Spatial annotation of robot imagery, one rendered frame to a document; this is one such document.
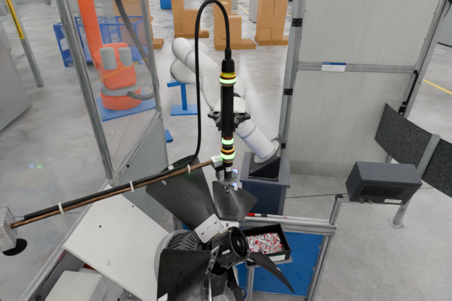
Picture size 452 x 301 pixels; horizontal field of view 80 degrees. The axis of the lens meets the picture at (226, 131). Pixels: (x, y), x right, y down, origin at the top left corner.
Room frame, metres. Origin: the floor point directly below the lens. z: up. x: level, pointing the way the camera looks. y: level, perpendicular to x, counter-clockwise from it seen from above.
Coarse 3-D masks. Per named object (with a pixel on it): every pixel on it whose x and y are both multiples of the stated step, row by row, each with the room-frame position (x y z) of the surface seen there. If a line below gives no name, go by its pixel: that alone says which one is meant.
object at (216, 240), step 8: (224, 232) 0.62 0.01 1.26; (232, 232) 0.63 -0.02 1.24; (240, 232) 0.65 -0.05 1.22; (200, 240) 0.63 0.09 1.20; (216, 240) 0.61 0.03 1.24; (224, 240) 0.59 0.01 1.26; (232, 240) 0.60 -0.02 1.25; (240, 240) 0.62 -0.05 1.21; (200, 248) 0.60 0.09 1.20; (208, 248) 0.61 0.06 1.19; (224, 248) 0.57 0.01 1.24; (232, 248) 0.56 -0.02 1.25; (240, 248) 0.60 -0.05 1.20; (248, 248) 0.61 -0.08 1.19; (224, 256) 0.56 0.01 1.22; (232, 256) 0.55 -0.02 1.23; (240, 256) 0.57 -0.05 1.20; (248, 256) 0.58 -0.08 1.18; (216, 264) 0.57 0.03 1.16; (224, 264) 0.55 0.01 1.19; (232, 264) 0.55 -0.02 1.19; (216, 272) 0.55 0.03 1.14; (224, 272) 0.57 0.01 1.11
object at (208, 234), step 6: (216, 216) 0.67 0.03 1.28; (204, 222) 0.65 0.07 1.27; (210, 222) 0.66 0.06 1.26; (198, 228) 0.64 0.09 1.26; (204, 228) 0.64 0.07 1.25; (216, 228) 0.65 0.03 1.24; (222, 228) 0.65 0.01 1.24; (198, 234) 0.62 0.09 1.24; (204, 234) 0.63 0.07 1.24; (210, 234) 0.63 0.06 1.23; (204, 240) 0.62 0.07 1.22
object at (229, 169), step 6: (228, 48) 0.70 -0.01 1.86; (228, 54) 0.70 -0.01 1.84; (222, 60) 0.70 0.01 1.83; (228, 60) 0.69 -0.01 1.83; (222, 66) 0.70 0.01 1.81; (228, 66) 0.69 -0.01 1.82; (234, 66) 0.70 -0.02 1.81; (228, 72) 0.69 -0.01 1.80; (228, 168) 0.69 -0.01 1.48; (228, 174) 0.69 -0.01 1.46
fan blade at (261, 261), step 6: (252, 252) 0.74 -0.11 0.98; (258, 252) 0.76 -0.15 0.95; (252, 258) 0.63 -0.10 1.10; (258, 258) 0.69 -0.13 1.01; (264, 258) 0.72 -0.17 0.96; (258, 264) 0.61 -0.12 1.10; (264, 264) 0.64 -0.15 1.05; (270, 264) 0.68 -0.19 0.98; (270, 270) 0.62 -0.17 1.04; (276, 270) 0.66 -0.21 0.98; (276, 276) 0.60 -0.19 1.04; (282, 276) 0.64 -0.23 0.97; (282, 282) 0.59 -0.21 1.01; (288, 282) 0.62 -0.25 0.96
